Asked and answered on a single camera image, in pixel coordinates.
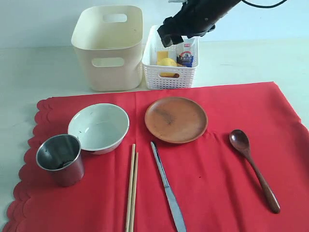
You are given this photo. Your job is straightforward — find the yellow cheese wedge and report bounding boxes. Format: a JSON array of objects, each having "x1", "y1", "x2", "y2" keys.
[{"x1": 156, "y1": 51, "x2": 169, "y2": 64}]

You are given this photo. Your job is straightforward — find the white ceramic bowl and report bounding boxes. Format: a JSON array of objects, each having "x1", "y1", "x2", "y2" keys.
[{"x1": 68, "y1": 103, "x2": 130, "y2": 155}]

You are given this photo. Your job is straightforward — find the right wooden chopstick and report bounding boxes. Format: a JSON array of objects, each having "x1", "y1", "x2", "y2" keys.
[{"x1": 128, "y1": 152, "x2": 139, "y2": 232}]

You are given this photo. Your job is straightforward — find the silver table knife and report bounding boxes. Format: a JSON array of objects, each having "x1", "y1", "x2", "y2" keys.
[{"x1": 150, "y1": 141, "x2": 187, "y2": 232}]

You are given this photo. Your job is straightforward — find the left wooden chopstick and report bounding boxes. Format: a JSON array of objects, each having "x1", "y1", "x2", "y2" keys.
[{"x1": 125, "y1": 144, "x2": 136, "y2": 232}]

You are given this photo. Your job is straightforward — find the yellow lemon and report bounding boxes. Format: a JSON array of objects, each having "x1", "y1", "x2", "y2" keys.
[{"x1": 157, "y1": 58, "x2": 177, "y2": 78}]

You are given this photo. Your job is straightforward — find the cream plastic bin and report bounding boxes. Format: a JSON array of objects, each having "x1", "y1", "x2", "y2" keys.
[{"x1": 71, "y1": 5, "x2": 143, "y2": 91}]

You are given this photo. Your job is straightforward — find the small milk carton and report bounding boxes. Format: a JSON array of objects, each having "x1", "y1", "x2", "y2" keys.
[{"x1": 176, "y1": 37, "x2": 196, "y2": 68}]

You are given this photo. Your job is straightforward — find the wooden chopstick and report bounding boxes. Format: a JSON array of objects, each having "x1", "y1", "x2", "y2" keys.
[
  {"x1": 125, "y1": 144, "x2": 136, "y2": 232},
  {"x1": 128, "y1": 152, "x2": 139, "y2": 232}
]

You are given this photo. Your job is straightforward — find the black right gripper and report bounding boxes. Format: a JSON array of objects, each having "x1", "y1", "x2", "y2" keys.
[{"x1": 157, "y1": 0, "x2": 240, "y2": 47}]

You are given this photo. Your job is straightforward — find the white lattice plastic basket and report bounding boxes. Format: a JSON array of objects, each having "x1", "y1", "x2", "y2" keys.
[{"x1": 142, "y1": 25, "x2": 199, "y2": 89}]

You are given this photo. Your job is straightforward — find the stainless steel cup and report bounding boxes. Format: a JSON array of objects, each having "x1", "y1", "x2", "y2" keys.
[{"x1": 36, "y1": 134, "x2": 84, "y2": 187}]

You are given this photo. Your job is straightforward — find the fried chicken nugget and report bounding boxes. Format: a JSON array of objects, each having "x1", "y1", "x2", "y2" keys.
[{"x1": 174, "y1": 63, "x2": 188, "y2": 78}]

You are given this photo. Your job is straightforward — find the brown wooden plate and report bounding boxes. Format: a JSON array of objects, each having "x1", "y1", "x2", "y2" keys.
[{"x1": 144, "y1": 97, "x2": 209, "y2": 144}]

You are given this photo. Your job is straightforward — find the dark wooden spoon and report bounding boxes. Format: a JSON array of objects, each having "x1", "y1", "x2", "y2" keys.
[{"x1": 229, "y1": 129, "x2": 281, "y2": 214}]

